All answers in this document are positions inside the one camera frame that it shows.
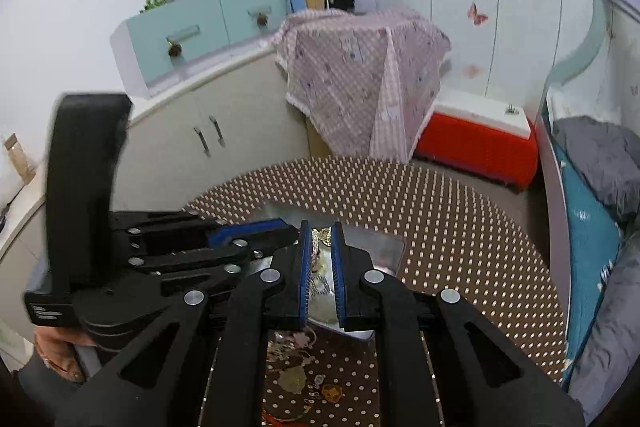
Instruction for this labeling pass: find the red and white storage bench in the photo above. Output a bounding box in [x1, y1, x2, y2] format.
[414, 88, 538, 192]

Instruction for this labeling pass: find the brown polka dot tablecloth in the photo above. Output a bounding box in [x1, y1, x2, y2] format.
[190, 157, 564, 426]

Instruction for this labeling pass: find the pale jade stone pendant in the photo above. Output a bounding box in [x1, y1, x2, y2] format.
[278, 365, 307, 395]

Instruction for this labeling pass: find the pinecone drawer ornament left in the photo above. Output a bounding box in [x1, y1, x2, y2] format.
[167, 41, 182, 58]

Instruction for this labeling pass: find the person's left hand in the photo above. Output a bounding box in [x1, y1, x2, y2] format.
[34, 326, 96, 384]

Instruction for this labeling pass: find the cardboard piece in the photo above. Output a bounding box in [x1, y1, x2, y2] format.
[3, 133, 36, 185]

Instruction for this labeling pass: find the teal bed sheet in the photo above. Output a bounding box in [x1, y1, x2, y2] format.
[553, 144, 622, 386]

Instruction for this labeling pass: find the green plant decoration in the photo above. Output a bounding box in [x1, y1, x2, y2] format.
[140, 0, 167, 13]

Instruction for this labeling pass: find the pink checkered bear cloth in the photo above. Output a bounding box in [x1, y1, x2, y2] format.
[272, 10, 452, 162]

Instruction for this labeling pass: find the pinecone drawer ornament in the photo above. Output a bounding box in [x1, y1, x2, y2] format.
[256, 13, 268, 27]
[167, 41, 182, 58]

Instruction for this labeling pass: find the grey duvet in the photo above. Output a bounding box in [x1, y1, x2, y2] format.
[552, 116, 639, 426]

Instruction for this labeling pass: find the red cord bracelet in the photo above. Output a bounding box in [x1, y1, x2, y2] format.
[261, 405, 321, 427]

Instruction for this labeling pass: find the orange amber pendant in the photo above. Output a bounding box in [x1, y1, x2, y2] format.
[321, 384, 344, 404]

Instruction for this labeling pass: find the teal two-drawer unit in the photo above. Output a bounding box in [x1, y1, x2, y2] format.
[111, 0, 288, 98]

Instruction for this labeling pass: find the cream low cabinet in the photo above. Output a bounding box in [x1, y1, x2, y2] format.
[0, 38, 312, 343]

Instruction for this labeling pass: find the pinecone drawer ornament right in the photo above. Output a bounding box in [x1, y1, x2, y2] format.
[256, 13, 268, 27]

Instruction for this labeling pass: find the dark metal storage box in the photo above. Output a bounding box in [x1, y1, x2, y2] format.
[226, 220, 419, 350]

